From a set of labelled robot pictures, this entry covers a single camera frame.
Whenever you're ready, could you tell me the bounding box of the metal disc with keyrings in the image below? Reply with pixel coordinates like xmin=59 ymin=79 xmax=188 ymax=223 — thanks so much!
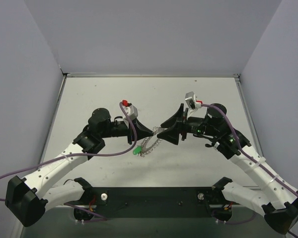
xmin=139 ymin=127 xmax=165 ymax=157

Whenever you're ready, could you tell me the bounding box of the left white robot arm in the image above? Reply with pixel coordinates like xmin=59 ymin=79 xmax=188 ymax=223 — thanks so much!
xmin=5 ymin=106 xmax=153 ymax=227

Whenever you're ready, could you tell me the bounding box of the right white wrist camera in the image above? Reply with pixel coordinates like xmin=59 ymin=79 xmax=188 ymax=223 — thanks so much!
xmin=185 ymin=91 xmax=203 ymax=110

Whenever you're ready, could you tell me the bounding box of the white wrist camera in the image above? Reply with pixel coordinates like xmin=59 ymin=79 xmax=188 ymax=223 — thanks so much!
xmin=122 ymin=100 xmax=138 ymax=122
xmin=185 ymin=91 xmax=203 ymax=110

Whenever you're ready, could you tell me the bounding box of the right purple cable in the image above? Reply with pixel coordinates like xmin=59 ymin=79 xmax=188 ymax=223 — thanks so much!
xmin=201 ymin=103 xmax=298 ymax=238

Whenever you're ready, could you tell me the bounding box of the purple cable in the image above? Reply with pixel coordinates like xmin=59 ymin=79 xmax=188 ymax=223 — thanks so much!
xmin=0 ymin=102 xmax=137 ymax=223
xmin=201 ymin=103 xmax=298 ymax=238

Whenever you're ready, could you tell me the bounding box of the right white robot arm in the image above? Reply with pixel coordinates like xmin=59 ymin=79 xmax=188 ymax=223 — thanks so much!
xmin=157 ymin=102 xmax=298 ymax=235

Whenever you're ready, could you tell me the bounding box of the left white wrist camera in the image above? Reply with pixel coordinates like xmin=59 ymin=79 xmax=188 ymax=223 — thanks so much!
xmin=122 ymin=100 xmax=138 ymax=122

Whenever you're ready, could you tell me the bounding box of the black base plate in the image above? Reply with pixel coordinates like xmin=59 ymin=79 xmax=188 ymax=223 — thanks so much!
xmin=71 ymin=187 xmax=232 ymax=219

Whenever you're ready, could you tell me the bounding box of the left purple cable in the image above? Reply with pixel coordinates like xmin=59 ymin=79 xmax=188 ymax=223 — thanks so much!
xmin=0 ymin=102 xmax=137 ymax=223

